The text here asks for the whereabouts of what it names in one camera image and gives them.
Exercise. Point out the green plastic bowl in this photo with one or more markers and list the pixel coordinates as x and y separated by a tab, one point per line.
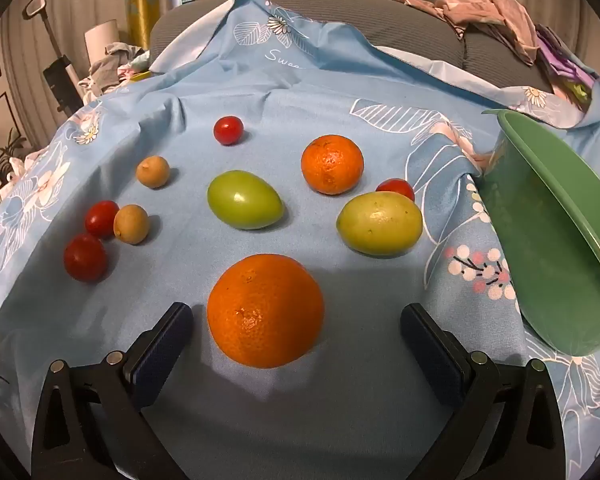
545	240

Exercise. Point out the dark green jujube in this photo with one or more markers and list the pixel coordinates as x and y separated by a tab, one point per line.
245	200

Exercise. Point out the black stick vacuum cleaner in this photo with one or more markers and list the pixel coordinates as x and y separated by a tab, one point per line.
60	80

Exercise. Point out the red cherry tomato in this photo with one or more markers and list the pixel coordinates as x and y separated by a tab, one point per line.
228	130
99	219
85	257
397	187

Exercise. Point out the blue floral bed sheet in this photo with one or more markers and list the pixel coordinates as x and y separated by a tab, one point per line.
290	410

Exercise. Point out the small mandarin orange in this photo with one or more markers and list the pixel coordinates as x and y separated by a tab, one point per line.
332	165

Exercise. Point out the white cylinder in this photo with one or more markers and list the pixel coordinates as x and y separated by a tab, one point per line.
100	40

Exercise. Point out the yellow-green jujube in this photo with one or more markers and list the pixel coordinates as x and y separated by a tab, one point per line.
380	225

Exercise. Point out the purple cloth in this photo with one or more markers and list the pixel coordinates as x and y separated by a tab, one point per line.
562	60

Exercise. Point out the potted plant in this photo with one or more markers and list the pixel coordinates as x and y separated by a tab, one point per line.
7	152

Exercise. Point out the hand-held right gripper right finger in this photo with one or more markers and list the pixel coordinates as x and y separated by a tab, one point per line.
432	355

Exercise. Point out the pink clothing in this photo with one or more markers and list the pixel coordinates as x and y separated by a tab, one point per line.
480	10

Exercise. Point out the large mandarin orange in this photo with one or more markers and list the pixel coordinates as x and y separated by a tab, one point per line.
265	310

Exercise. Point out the yellow patterned curtain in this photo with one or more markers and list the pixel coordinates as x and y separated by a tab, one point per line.
145	0

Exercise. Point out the white plastic bag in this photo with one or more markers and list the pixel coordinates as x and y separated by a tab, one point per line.
19	167

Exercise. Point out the pile of clothes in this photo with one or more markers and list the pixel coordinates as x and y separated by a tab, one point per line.
112	62

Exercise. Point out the tan longan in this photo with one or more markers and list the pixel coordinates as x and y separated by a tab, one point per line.
153	172
131	224

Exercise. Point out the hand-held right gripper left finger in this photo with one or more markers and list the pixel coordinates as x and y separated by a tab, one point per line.
160	355

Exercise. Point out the grey sofa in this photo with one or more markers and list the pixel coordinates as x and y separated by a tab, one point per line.
340	15

